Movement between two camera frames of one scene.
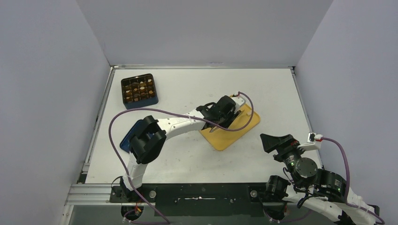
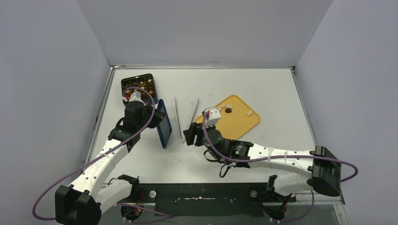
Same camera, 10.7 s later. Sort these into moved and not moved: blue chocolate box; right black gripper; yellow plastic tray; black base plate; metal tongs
Moved: right black gripper; metal tongs
Not moved: blue chocolate box; black base plate; yellow plastic tray
